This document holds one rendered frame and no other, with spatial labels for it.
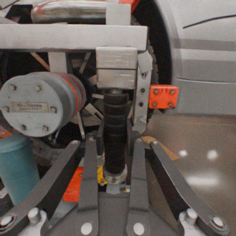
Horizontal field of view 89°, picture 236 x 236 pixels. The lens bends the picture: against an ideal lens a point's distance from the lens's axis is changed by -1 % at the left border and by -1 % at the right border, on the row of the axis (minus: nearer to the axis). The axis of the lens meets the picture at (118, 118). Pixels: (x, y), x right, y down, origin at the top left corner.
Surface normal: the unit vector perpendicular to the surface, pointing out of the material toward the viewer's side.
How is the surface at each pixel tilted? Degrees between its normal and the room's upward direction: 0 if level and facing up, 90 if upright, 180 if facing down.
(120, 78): 90
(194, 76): 90
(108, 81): 90
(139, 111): 90
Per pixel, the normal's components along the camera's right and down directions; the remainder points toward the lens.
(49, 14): -0.21, 0.84
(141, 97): 0.00, 0.34
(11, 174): 0.33, 0.33
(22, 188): 0.54, 0.34
